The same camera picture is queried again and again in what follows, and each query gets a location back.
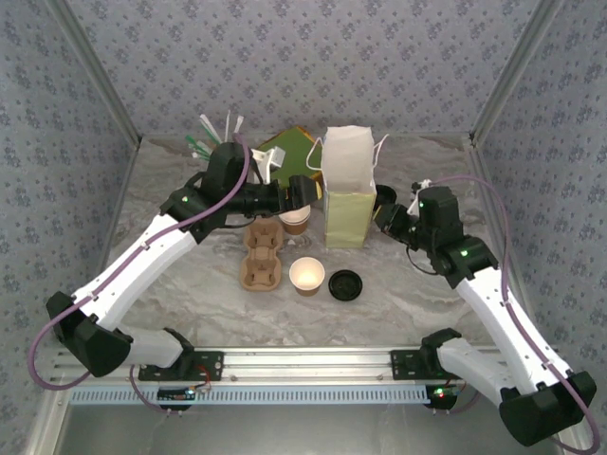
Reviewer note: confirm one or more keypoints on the grey metal panel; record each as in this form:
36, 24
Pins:
308, 431

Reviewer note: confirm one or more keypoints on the small circuit board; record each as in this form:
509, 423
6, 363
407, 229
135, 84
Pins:
441, 395
173, 394

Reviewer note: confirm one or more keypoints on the green paper napkin stack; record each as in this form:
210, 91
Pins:
299, 147

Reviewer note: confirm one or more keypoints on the aluminium frame post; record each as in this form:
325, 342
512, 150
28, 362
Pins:
97, 66
514, 66

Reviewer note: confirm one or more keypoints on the aluminium table side rail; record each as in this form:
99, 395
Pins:
483, 166
118, 199

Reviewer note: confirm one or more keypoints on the black plastic cup lid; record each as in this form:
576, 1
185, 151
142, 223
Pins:
385, 193
345, 285

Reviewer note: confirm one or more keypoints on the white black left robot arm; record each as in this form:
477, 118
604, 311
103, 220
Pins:
142, 256

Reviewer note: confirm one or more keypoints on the brown paper cup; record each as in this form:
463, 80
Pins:
307, 275
295, 230
294, 218

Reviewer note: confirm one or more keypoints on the painted paper gift bag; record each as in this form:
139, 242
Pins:
348, 223

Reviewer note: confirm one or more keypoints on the green striped wrapped straw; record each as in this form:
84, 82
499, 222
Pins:
211, 130

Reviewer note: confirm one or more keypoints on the white paper-wrapped straw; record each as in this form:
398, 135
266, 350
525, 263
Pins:
228, 125
238, 125
199, 156

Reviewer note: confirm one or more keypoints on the brown pulp cup carrier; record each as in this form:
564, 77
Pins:
262, 275

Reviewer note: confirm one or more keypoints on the green tipped wrapped straw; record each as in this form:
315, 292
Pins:
196, 143

